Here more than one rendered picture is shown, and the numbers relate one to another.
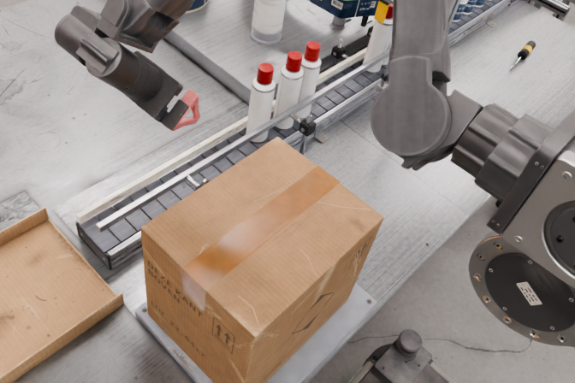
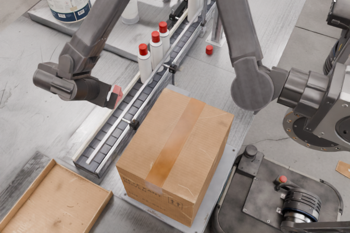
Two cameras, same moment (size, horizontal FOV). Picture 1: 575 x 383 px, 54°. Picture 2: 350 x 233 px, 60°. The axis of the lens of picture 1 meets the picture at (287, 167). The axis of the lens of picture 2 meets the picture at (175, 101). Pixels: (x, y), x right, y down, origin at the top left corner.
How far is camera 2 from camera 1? 17 cm
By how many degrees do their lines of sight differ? 9
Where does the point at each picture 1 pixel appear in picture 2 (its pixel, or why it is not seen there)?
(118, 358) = (121, 222)
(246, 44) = (121, 27)
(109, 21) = (64, 71)
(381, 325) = not seen: hidden behind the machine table
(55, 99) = (31, 93)
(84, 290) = (90, 194)
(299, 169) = (183, 103)
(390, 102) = (239, 85)
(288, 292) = (202, 173)
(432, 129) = (266, 94)
